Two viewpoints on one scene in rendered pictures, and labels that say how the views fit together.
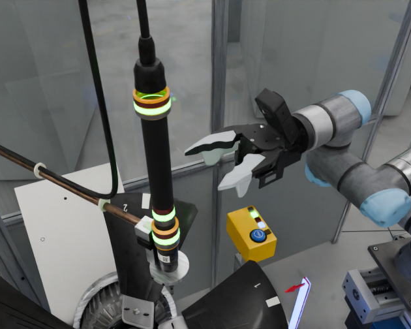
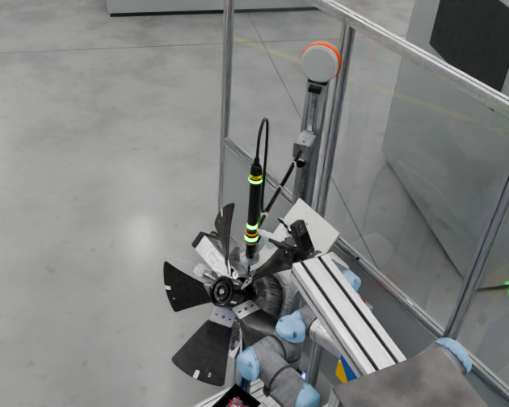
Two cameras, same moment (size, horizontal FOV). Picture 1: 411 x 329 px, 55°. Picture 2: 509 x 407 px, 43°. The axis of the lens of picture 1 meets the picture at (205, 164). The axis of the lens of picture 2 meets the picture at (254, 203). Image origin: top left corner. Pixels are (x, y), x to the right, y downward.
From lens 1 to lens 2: 1.80 m
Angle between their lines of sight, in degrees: 56
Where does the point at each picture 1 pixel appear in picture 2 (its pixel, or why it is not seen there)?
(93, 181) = (322, 230)
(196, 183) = (424, 337)
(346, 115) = not seen: hidden behind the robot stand
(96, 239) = not seen: hidden behind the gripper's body
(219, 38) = (481, 244)
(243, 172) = (267, 235)
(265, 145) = (288, 241)
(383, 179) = (308, 312)
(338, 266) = not seen: outside the picture
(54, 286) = (265, 251)
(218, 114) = (460, 300)
